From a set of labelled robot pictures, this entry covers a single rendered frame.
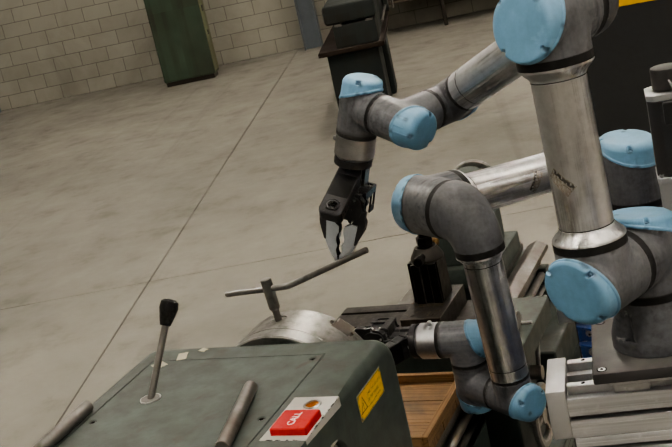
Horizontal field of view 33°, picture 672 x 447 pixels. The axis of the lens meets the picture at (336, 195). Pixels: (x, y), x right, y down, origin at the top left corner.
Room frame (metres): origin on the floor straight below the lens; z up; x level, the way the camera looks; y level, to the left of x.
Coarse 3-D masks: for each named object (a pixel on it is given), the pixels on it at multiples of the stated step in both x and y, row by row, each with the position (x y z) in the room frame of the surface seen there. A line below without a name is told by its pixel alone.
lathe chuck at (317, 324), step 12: (288, 312) 2.09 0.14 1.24; (300, 312) 2.08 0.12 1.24; (312, 312) 2.07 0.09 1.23; (264, 324) 2.07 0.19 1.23; (276, 324) 2.04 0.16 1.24; (288, 324) 2.03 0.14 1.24; (300, 324) 2.02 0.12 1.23; (312, 324) 2.03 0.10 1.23; (324, 324) 2.03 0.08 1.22; (324, 336) 1.99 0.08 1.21; (336, 336) 2.01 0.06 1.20; (348, 336) 2.02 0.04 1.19
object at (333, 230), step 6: (330, 222) 2.05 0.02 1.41; (330, 228) 2.05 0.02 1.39; (336, 228) 2.05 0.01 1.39; (330, 234) 2.05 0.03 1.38; (336, 234) 2.05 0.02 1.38; (330, 240) 2.06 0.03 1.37; (336, 240) 2.05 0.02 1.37; (330, 246) 2.06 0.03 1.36; (336, 246) 2.05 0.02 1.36; (330, 252) 2.07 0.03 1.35; (336, 252) 2.05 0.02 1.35; (336, 258) 2.06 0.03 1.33
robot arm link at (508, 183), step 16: (528, 160) 2.27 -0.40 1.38; (544, 160) 2.28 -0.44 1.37; (416, 176) 2.17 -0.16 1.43; (432, 176) 2.15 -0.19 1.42; (448, 176) 2.15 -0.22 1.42; (464, 176) 2.16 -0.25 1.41; (480, 176) 2.19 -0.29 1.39; (496, 176) 2.20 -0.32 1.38; (512, 176) 2.22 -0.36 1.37; (528, 176) 2.23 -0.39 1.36; (544, 176) 2.25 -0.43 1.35; (400, 192) 2.15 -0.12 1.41; (416, 192) 2.11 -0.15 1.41; (432, 192) 2.07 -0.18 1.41; (496, 192) 2.19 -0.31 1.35; (512, 192) 2.21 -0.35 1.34; (528, 192) 2.23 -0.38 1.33; (544, 192) 2.27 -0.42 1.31; (400, 208) 2.13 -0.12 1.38; (416, 208) 2.09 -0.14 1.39; (496, 208) 2.21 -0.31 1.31; (400, 224) 2.15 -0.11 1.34; (416, 224) 2.10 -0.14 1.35
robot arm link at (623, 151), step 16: (608, 144) 2.23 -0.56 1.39; (624, 144) 2.21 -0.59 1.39; (640, 144) 2.20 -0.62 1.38; (608, 160) 2.22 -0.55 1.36; (624, 160) 2.20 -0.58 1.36; (640, 160) 2.19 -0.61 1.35; (608, 176) 2.23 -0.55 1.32; (624, 176) 2.20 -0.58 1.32; (640, 176) 2.19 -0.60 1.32; (656, 176) 2.20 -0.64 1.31; (624, 192) 2.20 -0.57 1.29; (640, 192) 2.19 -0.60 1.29; (656, 192) 2.20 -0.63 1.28
